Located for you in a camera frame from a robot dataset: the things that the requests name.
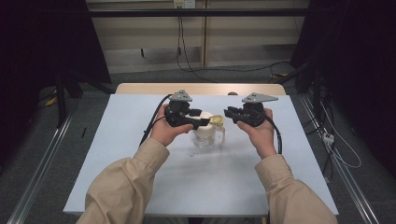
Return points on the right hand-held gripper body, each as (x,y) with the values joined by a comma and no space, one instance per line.
(253,110)

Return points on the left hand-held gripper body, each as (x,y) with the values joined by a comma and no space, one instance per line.
(178,109)

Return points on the clear pitcher with cream lid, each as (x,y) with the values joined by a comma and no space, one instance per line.
(207,132)

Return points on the person's left hand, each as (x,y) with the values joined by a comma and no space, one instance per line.
(165,130)

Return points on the person's right hand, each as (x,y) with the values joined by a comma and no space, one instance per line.
(261,137)

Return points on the dark round table plug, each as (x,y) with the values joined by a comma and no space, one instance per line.
(232,93)

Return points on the white table mat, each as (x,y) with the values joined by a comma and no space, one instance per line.
(186,168)

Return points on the white power strip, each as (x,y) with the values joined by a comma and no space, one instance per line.
(328,137)

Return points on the black horizontal metal bar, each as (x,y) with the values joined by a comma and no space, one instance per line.
(199,12)

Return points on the black curtain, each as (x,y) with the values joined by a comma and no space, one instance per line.
(37,46)
(358,62)

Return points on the black metal stand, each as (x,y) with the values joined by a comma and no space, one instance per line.
(61,102)

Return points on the yellow floor tape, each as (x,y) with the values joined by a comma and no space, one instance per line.
(51,101)

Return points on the small black wall fitting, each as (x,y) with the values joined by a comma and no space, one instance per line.
(142,53)

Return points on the white wall socket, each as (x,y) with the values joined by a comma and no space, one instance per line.
(184,3)

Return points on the aluminium floor rail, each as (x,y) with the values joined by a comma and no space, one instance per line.
(345,174)
(40,168)

